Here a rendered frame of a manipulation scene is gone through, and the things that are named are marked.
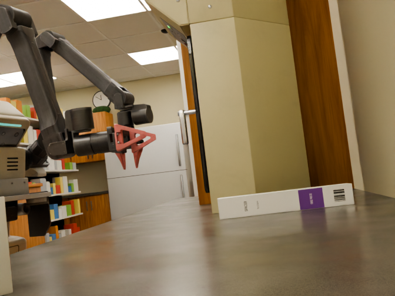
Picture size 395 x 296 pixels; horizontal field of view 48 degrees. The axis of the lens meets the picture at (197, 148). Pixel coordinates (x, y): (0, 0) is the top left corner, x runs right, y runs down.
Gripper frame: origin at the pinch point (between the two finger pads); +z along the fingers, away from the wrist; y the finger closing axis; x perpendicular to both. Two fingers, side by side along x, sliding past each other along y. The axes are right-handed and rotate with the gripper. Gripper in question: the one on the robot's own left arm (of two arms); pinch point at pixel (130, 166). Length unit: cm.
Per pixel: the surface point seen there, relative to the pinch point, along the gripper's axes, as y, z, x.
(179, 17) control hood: 31, -33, -46
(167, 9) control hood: 28, -36, -46
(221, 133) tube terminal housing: 38, -3, -46
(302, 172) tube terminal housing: 57, 9, -34
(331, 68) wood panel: 72, -23, -9
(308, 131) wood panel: 62, -4, -9
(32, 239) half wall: -161, 44, 209
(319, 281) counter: 51, 16, -116
